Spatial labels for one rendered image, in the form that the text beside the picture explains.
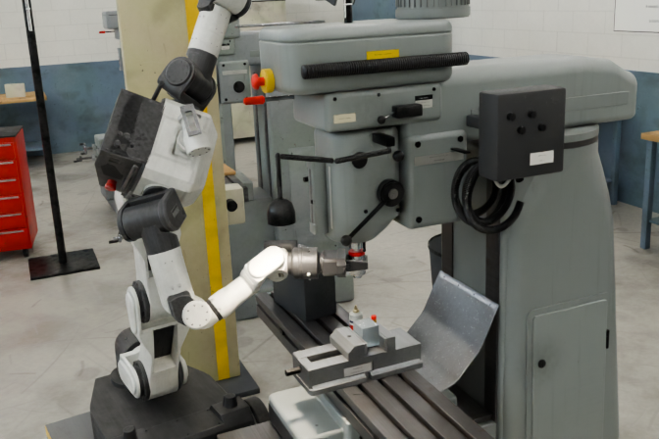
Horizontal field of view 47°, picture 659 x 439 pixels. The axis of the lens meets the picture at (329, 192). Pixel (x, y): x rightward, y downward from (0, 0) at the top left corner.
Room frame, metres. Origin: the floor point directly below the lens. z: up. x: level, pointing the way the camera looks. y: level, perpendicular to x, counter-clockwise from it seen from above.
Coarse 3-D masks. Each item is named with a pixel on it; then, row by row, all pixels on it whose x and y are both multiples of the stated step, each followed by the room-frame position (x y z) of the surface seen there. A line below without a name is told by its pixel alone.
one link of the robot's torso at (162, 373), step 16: (128, 288) 2.30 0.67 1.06; (128, 304) 2.28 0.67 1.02; (160, 320) 2.33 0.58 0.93; (176, 320) 2.32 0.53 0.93; (144, 336) 2.26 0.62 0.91; (160, 336) 2.34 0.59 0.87; (176, 336) 2.34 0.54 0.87; (144, 352) 2.35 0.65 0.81; (160, 352) 2.38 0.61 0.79; (176, 352) 2.36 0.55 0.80; (144, 368) 2.37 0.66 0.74; (160, 368) 2.34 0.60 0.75; (176, 368) 2.37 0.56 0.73; (144, 384) 2.34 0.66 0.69; (160, 384) 2.36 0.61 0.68; (176, 384) 2.39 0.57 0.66; (144, 400) 2.36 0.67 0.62
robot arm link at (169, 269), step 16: (160, 256) 1.88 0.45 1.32; (176, 256) 1.89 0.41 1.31; (160, 272) 1.87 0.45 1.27; (176, 272) 1.88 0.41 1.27; (160, 288) 1.87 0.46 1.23; (176, 288) 1.86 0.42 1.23; (176, 304) 1.85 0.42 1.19; (192, 304) 1.85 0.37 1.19; (192, 320) 1.84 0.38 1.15; (208, 320) 1.85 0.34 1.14
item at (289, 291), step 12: (288, 276) 2.36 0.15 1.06; (324, 276) 2.31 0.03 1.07; (276, 288) 2.44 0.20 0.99; (288, 288) 2.36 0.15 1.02; (300, 288) 2.29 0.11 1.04; (312, 288) 2.29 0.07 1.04; (324, 288) 2.31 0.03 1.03; (276, 300) 2.44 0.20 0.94; (288, 300) 2.36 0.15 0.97; (300, 300) 2.30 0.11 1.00; (312, 300) 2.29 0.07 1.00; (324, 300) 2.31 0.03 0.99; (300, 312) 2.30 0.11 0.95; (312, 312) 2.29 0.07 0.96; (324, 312) 2.31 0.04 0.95
